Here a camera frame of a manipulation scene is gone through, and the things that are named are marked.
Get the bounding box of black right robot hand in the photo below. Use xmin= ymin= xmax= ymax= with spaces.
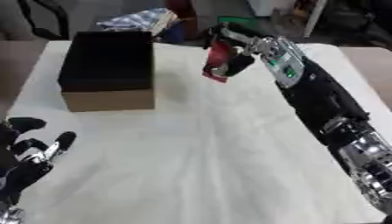
xmin=202 ymin=24 xmax=271 ymax=79

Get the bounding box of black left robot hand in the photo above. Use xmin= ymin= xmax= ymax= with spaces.
xmin=0 ymin=116 xmax=79 ymax=205

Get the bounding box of blue white checked cloth bundle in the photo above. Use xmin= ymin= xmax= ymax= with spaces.
xmin=94 ymin=7 xmax=181 ymax=37

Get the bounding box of red packet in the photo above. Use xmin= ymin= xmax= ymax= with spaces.
xmin=200 ymin=39 xmax=236 ymax=84

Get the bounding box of tan cardboard box black inside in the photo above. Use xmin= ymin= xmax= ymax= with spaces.
xmin=56 ymin=31 xmax=157 ymax=113

